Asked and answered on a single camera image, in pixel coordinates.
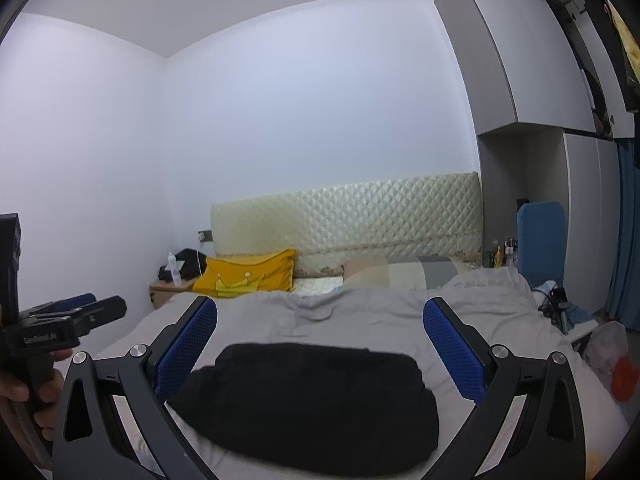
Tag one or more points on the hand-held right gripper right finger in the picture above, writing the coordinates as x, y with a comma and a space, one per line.
455, 347

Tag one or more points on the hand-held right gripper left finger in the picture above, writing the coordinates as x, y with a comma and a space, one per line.
187, 345

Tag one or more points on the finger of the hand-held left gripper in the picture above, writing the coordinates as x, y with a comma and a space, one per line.
105, 312
84, 299

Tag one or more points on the black fleece jacket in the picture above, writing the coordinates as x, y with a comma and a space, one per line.
310, 400

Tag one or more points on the dark hanging clothes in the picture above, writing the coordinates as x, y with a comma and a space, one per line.
600, 105

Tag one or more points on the person's left hand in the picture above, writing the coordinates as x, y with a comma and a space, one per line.
50, 395

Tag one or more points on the wooden nightstand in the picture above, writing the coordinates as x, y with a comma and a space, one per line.
160, 295

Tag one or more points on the clear plastic bottle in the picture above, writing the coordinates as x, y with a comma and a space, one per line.
174, 270

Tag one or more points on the black bag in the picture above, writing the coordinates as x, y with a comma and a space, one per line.
190, 262

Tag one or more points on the yellow pillow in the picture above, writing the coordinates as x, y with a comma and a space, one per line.
240, 272

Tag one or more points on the cream and grey pillow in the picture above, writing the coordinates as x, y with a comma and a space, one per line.
400, 272

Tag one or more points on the row of small bottles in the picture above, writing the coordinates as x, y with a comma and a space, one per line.
500, 256

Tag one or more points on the light blue pad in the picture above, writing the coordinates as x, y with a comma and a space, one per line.
580, 316

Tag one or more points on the grey blanket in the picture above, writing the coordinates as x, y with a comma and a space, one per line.
325, 320

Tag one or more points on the blue padded chair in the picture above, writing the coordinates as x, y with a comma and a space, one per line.
542, 240

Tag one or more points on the white plastic bag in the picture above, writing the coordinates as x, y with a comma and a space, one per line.
607, 345

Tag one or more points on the cream quilted headboard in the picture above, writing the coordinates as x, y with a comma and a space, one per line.
350, 215

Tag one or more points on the orange plastic object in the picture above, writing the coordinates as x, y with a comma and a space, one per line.
625, 380

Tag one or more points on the blue curtain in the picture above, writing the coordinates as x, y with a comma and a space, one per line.
622, 235

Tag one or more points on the white wardrobe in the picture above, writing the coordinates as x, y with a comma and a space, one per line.
500, 60

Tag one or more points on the yellow hanging cloth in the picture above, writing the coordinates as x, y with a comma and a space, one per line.
627, 40

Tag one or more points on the grey wall socket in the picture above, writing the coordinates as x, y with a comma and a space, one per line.
205, 235

